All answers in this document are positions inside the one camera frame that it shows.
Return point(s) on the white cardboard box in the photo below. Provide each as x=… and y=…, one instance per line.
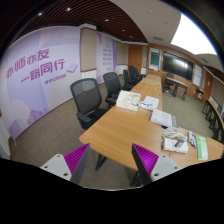
x=128, y=100

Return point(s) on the small desk under screen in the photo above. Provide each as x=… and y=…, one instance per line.
x=177, y=84

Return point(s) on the far black office chair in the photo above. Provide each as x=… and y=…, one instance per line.
x=135, y=76

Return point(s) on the small blue white package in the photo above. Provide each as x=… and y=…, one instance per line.
x=146, y=106

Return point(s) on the large black wall screen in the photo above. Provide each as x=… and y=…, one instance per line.
x=177, y=66

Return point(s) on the long wooden conference table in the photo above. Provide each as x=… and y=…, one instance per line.
x=113, y=134

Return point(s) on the purple wall banner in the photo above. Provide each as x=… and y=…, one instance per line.
x=36, y=73

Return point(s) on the black charger plug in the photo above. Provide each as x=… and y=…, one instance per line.
x=179, y=143

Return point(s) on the purple far wall poster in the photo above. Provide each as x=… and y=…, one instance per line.
x=106, y=56

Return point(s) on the curved wooden side table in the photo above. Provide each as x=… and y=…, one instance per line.
x=216, y=122

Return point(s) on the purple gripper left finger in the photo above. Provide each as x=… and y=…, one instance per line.
x=69, y=166

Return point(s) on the white stacked booklets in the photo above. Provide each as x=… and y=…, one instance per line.
x=164, y=119

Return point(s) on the white paper sheets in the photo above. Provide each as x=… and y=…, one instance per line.
x=151, y=101

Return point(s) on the nearest black mesh office chair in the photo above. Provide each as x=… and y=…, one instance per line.
x=87, y=97

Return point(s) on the green paper leaflet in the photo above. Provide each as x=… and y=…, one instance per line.
x=202, y=148

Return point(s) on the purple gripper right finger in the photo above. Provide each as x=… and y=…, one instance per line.
x=151, y=167

